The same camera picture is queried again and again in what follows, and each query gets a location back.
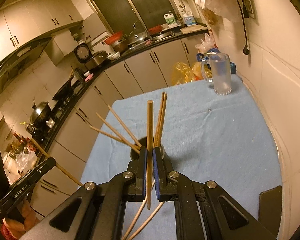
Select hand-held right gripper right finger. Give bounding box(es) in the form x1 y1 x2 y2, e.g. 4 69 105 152
153 146 277 240

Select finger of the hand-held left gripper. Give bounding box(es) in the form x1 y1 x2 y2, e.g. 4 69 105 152
34 157 57 181

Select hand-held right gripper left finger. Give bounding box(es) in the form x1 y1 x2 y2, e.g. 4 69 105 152
20 146 148 240

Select black power cable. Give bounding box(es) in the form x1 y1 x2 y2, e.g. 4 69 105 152
227 0 250 55

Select black pot with lid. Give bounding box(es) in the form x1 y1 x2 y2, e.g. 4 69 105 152
30 101 52 127

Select wall socket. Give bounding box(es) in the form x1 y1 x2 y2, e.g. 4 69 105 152
240 0 255 19

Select metal pot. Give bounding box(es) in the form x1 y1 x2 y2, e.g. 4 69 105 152
112 39 129 54

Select black wok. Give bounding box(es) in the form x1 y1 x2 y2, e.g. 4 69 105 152
52 71 77 101

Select orange plastic bag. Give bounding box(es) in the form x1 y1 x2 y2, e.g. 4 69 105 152
192 62 210 80

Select beige lower kitchen cabinets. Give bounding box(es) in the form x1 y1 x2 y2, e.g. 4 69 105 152
27 31 210 218

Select blue label detergent bottle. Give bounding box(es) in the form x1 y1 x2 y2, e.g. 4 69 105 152
182 10 197 27

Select green label detergent bottle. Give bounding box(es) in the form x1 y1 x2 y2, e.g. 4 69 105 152
164 10 178 27

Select clear glass mug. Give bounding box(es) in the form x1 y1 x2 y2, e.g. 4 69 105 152
201 52 232 96

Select wooden cutting board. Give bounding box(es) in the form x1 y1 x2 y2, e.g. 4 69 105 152
180 25 208 34

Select range hood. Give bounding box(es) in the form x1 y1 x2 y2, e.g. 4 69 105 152
0 37 53 98

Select glass pot lid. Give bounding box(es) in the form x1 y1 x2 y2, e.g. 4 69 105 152
128 21 147 46

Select beige upper kitchen cabinets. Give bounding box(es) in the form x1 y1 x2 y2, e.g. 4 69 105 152
0 0 84 68

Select black phone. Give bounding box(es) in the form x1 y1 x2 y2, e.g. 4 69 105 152
259 185 283 228

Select rice cooker with open lid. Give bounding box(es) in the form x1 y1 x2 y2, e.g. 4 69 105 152
74 43 108 71

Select person's left hand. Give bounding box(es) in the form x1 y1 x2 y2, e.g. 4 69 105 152
4 199 40 233

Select metal sink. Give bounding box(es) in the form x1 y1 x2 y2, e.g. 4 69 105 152
152 31 175 40

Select yellow plastic bag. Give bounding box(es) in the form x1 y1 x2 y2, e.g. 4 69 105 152
171 62 195 85

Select group of condiment bottles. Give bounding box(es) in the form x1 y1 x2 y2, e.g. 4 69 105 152
7 132 30 155

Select grey chopstick holder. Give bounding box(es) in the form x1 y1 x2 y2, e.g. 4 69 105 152
129 137 167 163

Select white plastic bag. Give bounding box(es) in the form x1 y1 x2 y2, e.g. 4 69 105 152
15 147 38 173
195 33 219 53

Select red basin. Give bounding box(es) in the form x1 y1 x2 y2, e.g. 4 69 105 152
104 31 123 44

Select kitchen window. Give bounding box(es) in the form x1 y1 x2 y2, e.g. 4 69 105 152
79 0 183 37

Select light blue table cloth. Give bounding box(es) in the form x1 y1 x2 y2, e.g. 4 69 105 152
80 76 283 240

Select beige kitchen cabinets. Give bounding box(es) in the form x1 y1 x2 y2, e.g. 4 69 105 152
27 31 210 218
0 0 84 68

